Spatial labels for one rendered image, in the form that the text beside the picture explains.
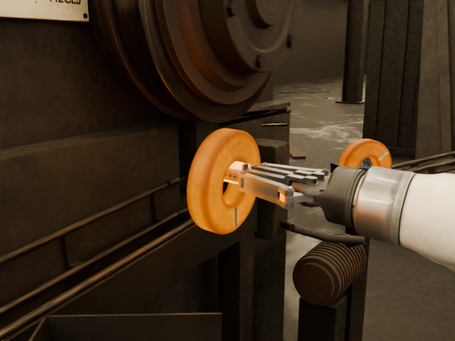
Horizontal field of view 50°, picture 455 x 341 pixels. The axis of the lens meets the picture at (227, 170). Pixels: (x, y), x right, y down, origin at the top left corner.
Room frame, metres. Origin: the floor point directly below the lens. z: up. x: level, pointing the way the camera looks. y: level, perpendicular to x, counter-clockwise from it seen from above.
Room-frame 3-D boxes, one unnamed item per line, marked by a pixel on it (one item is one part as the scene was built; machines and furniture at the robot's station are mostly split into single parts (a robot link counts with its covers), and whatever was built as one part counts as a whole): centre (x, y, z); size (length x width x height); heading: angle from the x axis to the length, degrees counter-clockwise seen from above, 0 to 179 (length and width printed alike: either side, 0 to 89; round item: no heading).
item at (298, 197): (0.59, -0.10, 0.84); 0.05 x 0.05 x 0.02; 58
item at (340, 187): (0.61, -0.13, 0.83); 0.09 x 0.08 x 0.07; 57
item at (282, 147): (1.16, -0.09, 0.68); 0.11 x 0.08 x 0.24; 57
